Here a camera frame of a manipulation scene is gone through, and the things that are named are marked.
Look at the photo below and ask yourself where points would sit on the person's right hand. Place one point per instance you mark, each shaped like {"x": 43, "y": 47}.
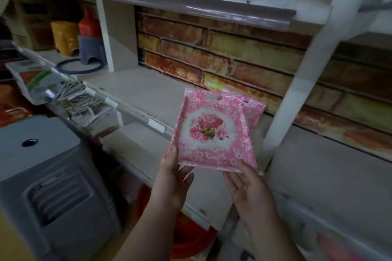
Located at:
{"x": 250, "y": 196}

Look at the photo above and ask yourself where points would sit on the person's left hand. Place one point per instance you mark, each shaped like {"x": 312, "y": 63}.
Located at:
{"x": 172, "y": 183}

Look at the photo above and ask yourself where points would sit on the person's right thumb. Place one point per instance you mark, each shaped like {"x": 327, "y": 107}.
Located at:
{"x": 248, "y": 168}

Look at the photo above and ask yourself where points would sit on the person's left thumb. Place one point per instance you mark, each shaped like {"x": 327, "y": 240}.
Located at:
{"x": 173, "y": 154}

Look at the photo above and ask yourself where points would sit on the pink floral plastic bag pack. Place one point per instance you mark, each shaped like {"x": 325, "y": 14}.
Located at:
{"x": 214, "y": 131}

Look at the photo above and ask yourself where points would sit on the person's right forearm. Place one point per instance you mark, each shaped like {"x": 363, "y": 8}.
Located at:
{"x": 269, "y": 239}

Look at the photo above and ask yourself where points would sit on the person's left forearm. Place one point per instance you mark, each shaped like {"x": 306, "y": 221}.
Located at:
{"x": 144, "y": 231}

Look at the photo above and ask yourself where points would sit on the white price label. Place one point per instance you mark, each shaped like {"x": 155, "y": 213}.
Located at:
{"x": 156, "y": 125}

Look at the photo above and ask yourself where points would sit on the white metal shelf unit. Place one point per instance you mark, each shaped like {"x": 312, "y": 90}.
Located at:
{"x": 196, "y": 92}

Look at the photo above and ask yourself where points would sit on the red plastic basin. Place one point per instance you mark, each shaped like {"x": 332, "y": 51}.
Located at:
{"x": 183, "y": 233}

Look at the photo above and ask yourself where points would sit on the pile of metal clips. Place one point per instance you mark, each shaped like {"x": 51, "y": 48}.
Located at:
{"x": 76, "y": 98}

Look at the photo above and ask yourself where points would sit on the clear plastic display bin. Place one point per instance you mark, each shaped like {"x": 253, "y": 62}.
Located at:
{"x": 61, "y": 92}

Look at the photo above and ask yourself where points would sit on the small grey plastic stool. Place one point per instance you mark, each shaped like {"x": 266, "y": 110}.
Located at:
{"x": 91, "y": 51}

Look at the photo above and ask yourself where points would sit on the red plastic stool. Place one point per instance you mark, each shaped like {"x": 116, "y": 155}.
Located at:
{"x": 89, "y": 25}

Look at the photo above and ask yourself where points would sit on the yellow plastic stool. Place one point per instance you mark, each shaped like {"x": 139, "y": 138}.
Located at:
{"x": 65, "y": 37}

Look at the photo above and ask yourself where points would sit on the cardboard box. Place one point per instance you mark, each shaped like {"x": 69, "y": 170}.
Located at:
{"x": 29, "y": 22}

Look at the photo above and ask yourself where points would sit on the white shelf upright post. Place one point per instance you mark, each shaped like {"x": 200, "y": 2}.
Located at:
{"x": 318, "y": 56}

